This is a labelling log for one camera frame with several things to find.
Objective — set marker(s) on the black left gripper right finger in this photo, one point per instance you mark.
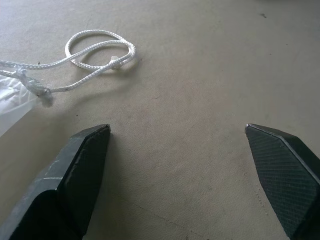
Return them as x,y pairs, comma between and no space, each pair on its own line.
282,175

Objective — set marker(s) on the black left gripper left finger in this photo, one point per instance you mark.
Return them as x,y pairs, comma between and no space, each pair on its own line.
75,180

